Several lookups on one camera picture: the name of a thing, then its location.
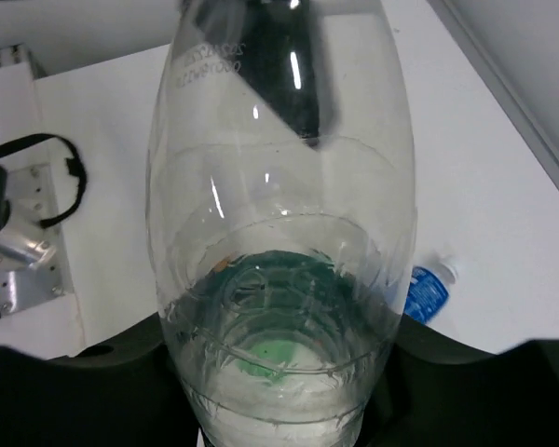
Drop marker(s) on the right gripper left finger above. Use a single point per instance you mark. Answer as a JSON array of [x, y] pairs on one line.
[[120, 392]]

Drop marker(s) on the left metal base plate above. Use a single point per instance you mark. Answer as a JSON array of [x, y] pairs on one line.
[[33, 263]]

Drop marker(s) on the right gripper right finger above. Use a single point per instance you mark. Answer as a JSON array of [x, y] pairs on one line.
[[436, 391]]

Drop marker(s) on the blue-label plastic bottle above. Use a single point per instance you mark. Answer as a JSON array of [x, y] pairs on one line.
[[430, 287]]

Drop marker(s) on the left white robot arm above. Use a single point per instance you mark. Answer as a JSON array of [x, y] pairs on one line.
[[276, 49]]

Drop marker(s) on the large green-label clear bottle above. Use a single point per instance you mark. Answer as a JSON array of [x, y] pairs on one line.
[[281, 271]]

